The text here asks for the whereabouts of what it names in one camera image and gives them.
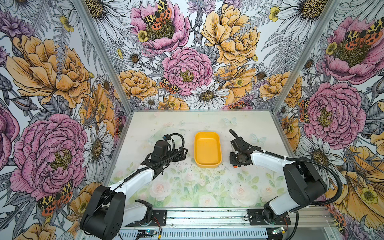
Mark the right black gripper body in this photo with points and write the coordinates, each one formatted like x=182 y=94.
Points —
x=235 y=159

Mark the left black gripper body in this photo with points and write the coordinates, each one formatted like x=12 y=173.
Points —
x=169 y=155

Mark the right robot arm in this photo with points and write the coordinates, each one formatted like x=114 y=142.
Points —
x=304 y=184

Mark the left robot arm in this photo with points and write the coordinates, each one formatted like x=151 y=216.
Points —
x=109 y=209

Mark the yellow plastic bin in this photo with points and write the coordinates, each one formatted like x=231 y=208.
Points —
x=207 y=151

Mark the left green circuit board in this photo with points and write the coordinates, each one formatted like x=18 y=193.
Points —
x=148 y=233

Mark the green circuit board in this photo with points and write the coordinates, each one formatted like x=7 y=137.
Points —
x=148 y=233
x=280 y=230

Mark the right green circuit board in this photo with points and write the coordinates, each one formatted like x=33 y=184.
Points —
x=280 y=230

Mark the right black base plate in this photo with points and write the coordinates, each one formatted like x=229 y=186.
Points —
x=262 y=217

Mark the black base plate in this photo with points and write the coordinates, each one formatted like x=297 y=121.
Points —
x=159 y=218
x=262 y=217

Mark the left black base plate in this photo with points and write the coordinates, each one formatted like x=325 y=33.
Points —
x=159 y=218

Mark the white slotted cable duct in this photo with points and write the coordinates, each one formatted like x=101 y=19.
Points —
x=201 y=234

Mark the aluminium mounting rail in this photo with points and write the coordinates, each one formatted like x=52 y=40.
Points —
x=312 y=217

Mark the left aluminium corner post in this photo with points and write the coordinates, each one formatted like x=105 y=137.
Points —
x=92 y=30

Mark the aluminium corner post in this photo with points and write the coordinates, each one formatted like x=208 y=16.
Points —
x=313 y=38
x=92 y=30

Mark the right aluminium corner post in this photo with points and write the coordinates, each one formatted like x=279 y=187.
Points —
x=313 y=38

